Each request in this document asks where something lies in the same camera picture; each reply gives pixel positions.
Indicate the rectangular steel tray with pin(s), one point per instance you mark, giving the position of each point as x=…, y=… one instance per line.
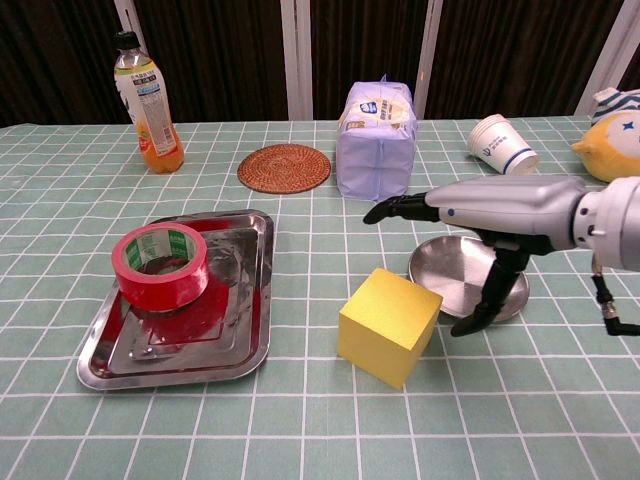
x=245, y=310

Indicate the orange juice bottle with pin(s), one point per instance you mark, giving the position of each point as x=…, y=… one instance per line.
x=157, y=135

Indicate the white partition post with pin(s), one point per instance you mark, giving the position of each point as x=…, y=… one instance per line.
x=429, y=55
x=607, y=55
x=296, y=60
x=125, y=15

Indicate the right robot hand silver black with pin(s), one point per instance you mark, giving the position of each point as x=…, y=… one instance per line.
x=505, y=205

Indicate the round woven rattan coaster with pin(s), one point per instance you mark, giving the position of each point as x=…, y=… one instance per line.
x=284, y=169

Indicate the green checked tablecloth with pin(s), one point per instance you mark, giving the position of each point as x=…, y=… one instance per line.
x=310, y=425

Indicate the yellow plush toy striped hat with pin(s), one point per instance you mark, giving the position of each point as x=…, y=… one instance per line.
x=612, y=150

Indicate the round steel plate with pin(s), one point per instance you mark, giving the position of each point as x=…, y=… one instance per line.
x=450, y=270

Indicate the yellow cube block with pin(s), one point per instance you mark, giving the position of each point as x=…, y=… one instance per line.
x=385, y=325

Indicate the red tape roll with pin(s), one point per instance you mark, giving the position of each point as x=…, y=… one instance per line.
x=160, y=287

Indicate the purple bread bag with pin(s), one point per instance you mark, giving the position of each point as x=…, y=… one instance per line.
x=375, y=155

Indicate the white paper cup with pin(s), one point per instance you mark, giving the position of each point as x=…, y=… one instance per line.
x=500, y=145

